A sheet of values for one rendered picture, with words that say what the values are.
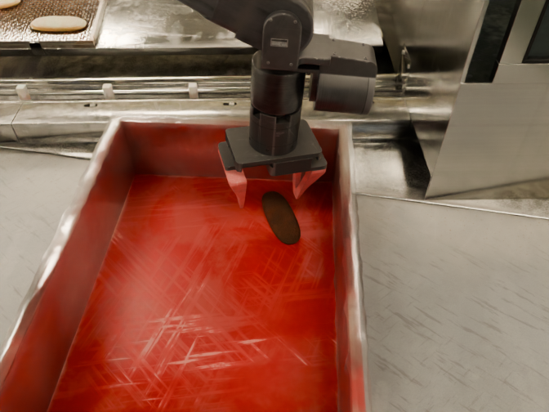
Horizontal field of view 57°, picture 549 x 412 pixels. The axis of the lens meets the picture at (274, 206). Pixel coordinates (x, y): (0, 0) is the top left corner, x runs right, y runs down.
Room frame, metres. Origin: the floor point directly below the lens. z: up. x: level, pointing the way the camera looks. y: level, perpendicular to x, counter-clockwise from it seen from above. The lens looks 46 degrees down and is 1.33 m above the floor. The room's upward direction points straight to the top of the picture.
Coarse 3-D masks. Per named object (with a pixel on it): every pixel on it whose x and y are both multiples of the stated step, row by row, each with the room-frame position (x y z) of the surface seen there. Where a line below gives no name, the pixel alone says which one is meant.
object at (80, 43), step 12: (72, 0) 0.94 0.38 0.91; (84, 0) 0.94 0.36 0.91; (12, 12) 0.91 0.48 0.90; (48, 12) 0.91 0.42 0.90; (60, 12) 0.91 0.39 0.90; (72, 12) 0.91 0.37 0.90; (84, 12) 0.91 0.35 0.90; (96, 12) 0.91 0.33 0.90; (24, 24) 0.87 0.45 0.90; (96, 24) 0.85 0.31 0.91; (0, 36) 0.84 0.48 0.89; (12, 36) 0.84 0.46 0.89; (24, 36) 0.84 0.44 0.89; (36, 36) 0.84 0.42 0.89; (72, 36) 0.84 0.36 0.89; (96, 36) 0.83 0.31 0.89
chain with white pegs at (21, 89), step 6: (24, 84) 0.72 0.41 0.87; (108, 84) 0.72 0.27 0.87; (192, 84) 0.72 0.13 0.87; (18, 90) 0.71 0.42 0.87; (24, 90) 0.71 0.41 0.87; (108, 90) 0.71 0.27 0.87; (192, 90) 0.71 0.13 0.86; (24, 96) 0.71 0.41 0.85; (108, 96) 0.71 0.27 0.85; (192, 96) 0.71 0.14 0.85; (198, 96) 0.72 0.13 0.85; (306, 96) 0.73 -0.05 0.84
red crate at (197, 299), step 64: (128, 192) 0.51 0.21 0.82; (192, 192) 0.51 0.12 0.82; (256, 192) 0.51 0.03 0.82; (320, 192) 0.51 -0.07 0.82; (128, 256) 0.40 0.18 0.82; (192, 256) 0.40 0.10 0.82; (256, 256) 0.40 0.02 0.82; (320, 256) 0.40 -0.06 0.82; (128, 320) 0.31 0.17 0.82; (192, 320) 0.31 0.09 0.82; (256, 320) 0.31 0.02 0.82; (320, 320) 0.31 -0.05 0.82; (64, 384) 0.23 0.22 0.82; (128, 384) 0.23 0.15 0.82; (192, 384) 0.23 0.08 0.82; (256, 384) 0.23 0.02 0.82; (320, 384) 0.23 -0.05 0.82
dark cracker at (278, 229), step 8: (272, 192) 0.51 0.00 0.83; (264, 200) 0.49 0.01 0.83; (272, 200) 0.49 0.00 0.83; (280, 200) 0.49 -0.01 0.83; (264, 208) 0.48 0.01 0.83; (272, 208) 0.47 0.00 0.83; (280, 208) 0.47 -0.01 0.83; (288, 208) 0.47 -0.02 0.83; (272, 216) 0.46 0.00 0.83; (280, 216) 0.46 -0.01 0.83; (288, 216) 0.46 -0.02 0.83; (272, 224) 0.45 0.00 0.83; (280, 224) 0.45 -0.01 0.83; (288, 224) 0.44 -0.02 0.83; (296, 224) 0.45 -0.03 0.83; (280, 232) 0.43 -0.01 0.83; (288, 232) 0.43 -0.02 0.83; (296, 232) 0.43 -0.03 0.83; (280, 240) 0.42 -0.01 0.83; (288, 240) 0.42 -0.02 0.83; (296, 240) 0.42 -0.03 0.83
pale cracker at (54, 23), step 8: (48, 16) 0.88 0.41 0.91; (56, 16) 0.88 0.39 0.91; (64, 16) 0.88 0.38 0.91; (72, 16) 0.88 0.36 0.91; (32, 24) 0.86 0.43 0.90; (40, 24) 0.86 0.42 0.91; (48, 24) 0.86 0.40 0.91; (56, 24) 0.86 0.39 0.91; (64, 24) 0.86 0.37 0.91; (72, 24) 0.86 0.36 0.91; (80, 24) 0.86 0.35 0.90
